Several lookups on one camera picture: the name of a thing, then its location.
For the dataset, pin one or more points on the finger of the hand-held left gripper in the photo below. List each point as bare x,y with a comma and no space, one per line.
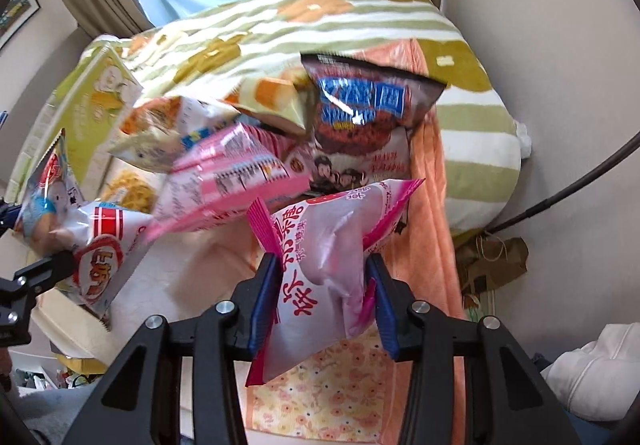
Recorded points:
7,216
47,267

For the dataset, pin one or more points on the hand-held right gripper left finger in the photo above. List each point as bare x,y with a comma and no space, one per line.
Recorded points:
261,310

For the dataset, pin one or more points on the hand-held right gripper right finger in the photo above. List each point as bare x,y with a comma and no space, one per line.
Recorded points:
384,315

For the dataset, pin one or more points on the red and white snack packet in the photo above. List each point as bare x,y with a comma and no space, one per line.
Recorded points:
95,245

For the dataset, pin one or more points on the pink-edged pale snack packet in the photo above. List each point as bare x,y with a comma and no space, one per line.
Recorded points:
320,265

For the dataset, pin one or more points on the brown paper bag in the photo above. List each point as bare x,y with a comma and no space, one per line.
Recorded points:
492,265

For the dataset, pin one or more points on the floral white orange pillow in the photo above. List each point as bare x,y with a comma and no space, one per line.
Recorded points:
432,205

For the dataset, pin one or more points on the pink snack packet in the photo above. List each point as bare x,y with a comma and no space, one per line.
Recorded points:
220,180

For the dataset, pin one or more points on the yellow-green cardboard box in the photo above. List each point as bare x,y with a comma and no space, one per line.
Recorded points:
92,105

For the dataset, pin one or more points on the white and orange snack packet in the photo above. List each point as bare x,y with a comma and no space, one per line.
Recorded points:
160,125

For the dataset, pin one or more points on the cream yellow cake packet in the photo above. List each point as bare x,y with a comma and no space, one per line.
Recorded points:
272,95

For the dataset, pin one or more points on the green striped floral blanket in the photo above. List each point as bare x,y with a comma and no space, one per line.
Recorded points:
350,15

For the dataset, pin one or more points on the framed wall picture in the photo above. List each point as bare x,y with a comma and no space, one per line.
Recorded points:
17,10

